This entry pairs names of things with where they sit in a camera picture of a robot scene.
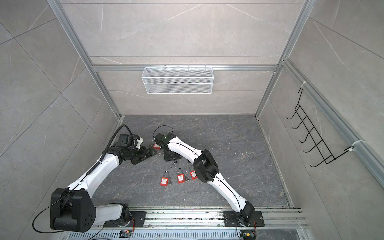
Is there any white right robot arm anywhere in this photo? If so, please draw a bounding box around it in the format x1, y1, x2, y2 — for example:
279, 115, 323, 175
154, 133, 265, 227

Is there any metal base rail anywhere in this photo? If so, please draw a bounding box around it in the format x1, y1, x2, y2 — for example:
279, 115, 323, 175
59, 206, 313, 240

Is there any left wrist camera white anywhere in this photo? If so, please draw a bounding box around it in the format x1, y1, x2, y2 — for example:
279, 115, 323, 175
135, 135, 144, 149

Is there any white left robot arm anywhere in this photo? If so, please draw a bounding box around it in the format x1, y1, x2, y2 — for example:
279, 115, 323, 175
50, 134, 157, 233

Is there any red safety padlock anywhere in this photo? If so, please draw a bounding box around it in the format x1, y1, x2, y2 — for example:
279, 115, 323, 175
153, 144, 161, 150
189, 165, 198, 180
160, 171, 170, 187
177, 168, 186, 184

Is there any black wire hook rack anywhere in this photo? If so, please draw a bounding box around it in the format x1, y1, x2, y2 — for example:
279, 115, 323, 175
286, 88, 355, 168

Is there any white wire mesh basket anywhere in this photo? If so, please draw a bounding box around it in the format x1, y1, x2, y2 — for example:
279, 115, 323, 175
142, 67, 214, 94

